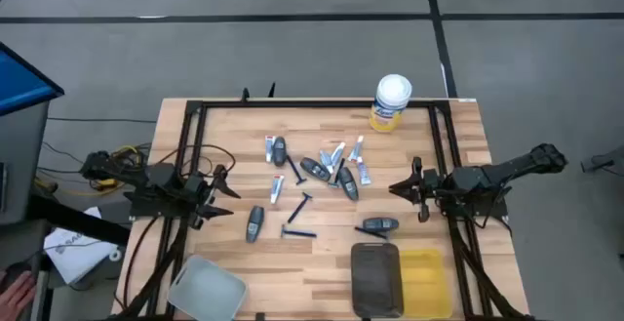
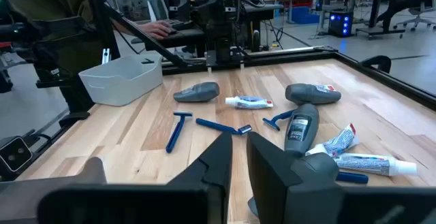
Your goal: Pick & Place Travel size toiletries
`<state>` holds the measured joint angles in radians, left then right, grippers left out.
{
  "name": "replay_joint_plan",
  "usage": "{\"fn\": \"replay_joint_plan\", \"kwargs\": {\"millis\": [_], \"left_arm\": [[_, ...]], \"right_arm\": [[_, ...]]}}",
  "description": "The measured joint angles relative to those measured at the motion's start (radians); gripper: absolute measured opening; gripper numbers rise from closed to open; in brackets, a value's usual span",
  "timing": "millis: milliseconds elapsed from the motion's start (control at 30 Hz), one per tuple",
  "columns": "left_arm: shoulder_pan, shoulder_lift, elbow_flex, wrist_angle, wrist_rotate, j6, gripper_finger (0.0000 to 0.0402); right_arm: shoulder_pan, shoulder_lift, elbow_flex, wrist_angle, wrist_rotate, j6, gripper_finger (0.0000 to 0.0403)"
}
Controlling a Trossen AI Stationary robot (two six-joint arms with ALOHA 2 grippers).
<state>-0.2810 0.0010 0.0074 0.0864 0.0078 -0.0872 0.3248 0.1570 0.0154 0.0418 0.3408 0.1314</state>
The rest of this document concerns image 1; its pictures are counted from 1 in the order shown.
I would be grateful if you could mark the person's hand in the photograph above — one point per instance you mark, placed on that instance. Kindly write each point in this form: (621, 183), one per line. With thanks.
(14, 296)

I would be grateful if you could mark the blue screen monitor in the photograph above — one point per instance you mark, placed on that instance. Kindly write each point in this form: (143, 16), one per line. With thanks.
(19, 82)

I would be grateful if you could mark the light grey plastic bin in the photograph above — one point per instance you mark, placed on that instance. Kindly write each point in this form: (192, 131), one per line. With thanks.
(207, 292)

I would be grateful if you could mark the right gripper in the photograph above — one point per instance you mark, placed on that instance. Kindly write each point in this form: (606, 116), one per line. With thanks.
(431, 189)

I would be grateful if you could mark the small black table camera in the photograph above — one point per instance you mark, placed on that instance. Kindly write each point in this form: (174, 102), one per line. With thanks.
(261, 317)

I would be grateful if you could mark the white printed paper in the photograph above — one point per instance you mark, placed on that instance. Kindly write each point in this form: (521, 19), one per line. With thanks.
(73, 252)

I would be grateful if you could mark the dark smoke plastic bin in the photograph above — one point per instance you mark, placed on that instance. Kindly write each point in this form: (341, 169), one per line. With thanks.
(376, 279)

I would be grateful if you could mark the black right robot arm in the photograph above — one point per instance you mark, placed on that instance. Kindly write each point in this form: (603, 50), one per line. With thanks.
(487, 177)

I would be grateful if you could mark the yellow plastic bin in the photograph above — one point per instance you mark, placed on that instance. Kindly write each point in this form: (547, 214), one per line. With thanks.
(425, 284)

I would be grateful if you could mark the black metal table frame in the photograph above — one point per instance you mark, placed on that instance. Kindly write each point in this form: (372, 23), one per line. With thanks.
(317, 103)

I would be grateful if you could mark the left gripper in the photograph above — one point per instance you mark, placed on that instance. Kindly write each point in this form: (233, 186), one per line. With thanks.
(200, 194)

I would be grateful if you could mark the small black bracket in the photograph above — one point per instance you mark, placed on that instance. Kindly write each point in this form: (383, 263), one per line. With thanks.
(245, 95)
(272, 91)

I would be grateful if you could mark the black desk beam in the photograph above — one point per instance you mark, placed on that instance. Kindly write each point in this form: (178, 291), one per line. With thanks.
(78, 221)

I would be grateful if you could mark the Lysol wipes canister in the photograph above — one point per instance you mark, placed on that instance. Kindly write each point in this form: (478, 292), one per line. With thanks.
(390, 101)

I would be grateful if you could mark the black floor stand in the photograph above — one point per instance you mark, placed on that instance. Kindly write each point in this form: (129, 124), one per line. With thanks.
(604, 161)

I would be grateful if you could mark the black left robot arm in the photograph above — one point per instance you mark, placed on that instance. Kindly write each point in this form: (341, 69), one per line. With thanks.
(163, 179)

